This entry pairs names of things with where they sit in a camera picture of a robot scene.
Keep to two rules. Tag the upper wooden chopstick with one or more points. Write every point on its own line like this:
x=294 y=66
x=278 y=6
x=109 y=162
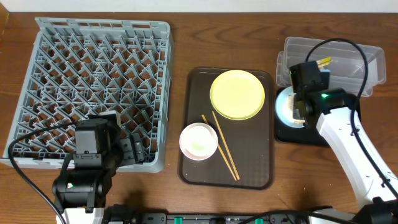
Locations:
x=226 y=146

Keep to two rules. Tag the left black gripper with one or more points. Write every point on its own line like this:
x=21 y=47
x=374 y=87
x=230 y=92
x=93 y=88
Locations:
x=137 y=149

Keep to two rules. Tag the wooden chopstick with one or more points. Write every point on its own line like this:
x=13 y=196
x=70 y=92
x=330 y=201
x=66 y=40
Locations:
x=221 y=152
x=226 y=146

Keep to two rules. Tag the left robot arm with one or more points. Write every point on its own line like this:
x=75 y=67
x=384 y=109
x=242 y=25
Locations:
x=86 y=176

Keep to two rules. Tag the lower wooden chopstick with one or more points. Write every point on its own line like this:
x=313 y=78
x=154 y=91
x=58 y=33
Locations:
x=221 y=152

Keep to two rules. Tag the yellow round plate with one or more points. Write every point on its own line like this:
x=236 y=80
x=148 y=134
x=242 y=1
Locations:
x=237 y=94

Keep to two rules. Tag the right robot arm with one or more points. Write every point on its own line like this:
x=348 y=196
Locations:
x=373 y=183

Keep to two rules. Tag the dark brown serving tray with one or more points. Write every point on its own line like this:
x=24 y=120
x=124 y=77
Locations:
x=251 y=141

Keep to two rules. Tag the grey plastic dish rack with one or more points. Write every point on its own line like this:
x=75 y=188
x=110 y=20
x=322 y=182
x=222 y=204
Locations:
x=84 y=67

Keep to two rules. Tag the yellow plastic wrapper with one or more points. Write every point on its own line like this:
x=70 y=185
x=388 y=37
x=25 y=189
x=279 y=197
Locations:
x=324 y=62

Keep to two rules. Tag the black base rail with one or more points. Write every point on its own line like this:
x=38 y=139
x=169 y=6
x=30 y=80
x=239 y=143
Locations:
x=199 y=218

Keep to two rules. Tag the white round bowl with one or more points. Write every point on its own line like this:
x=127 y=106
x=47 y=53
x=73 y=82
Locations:
x=198 y=141

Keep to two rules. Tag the clear plastic waste bin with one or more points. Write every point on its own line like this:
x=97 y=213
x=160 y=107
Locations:
x=346 y=69

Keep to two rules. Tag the black food waste tray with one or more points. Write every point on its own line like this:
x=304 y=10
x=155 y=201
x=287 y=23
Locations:
x=295 y=135

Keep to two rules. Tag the light blue bowl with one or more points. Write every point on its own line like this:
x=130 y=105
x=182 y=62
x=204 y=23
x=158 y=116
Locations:
x=284 y=108

